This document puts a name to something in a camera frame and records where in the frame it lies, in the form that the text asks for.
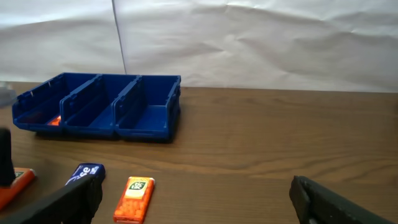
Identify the blue candy pack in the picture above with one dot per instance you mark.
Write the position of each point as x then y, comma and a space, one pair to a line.
87, 171

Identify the orange candy box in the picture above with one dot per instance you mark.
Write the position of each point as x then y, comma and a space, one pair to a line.
56, 121
20, 186
133, 202

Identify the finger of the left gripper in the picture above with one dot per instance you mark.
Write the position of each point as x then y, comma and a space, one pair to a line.
5, 155

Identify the blue tray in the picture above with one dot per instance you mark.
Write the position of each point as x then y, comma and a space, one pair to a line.
149, 121

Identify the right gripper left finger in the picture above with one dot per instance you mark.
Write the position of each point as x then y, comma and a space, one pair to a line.
62, 205

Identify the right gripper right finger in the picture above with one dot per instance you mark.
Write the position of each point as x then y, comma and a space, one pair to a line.
326, 208

